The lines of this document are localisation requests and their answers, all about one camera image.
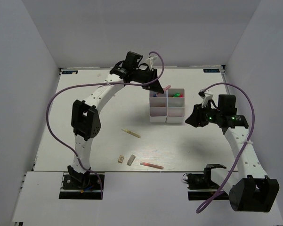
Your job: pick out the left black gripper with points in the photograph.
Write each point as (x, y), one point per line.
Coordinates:
(156, 86)

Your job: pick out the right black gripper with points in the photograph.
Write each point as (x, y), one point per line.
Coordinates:
(196, 118)

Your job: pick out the pink translucent tube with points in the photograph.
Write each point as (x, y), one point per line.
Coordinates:
(164, 91)

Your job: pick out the yellow marker pen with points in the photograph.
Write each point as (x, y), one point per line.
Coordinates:
(131, 133)

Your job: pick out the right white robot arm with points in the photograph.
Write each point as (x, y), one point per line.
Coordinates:
(252, 190)

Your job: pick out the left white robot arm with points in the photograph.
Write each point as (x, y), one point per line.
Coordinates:
(85, 119)

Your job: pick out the left white organizer bin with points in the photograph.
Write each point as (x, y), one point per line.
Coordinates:
(158, 108)

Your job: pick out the white organizer bin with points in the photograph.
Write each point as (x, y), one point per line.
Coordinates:
(158, 108)
(175, 106)

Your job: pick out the right white organizer bin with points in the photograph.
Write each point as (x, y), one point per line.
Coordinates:
(175, 106)

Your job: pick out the right blue table label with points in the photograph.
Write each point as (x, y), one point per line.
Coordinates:
(211, 70)

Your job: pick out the blue table label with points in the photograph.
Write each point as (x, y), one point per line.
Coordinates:
(211, 70)
(70, 72)

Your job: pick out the orange marker pen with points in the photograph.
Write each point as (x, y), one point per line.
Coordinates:
(151, 165)

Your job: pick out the grey eraser block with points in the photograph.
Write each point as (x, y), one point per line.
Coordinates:
(131, 159)

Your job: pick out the tan small eraser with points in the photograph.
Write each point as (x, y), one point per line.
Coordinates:
(121, 159)

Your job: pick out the left blue table label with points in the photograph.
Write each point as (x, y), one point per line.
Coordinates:
(70, 72)

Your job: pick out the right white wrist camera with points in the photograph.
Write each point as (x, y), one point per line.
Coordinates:
(206, 96)

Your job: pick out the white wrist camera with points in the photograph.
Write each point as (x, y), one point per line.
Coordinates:
(150, 61)
(206, 96)

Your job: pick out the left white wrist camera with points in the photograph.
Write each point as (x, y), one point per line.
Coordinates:
(150, 61)

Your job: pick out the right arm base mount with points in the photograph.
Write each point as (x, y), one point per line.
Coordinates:
(197, 188)

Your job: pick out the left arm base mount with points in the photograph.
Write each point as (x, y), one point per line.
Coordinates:
(72, 190)

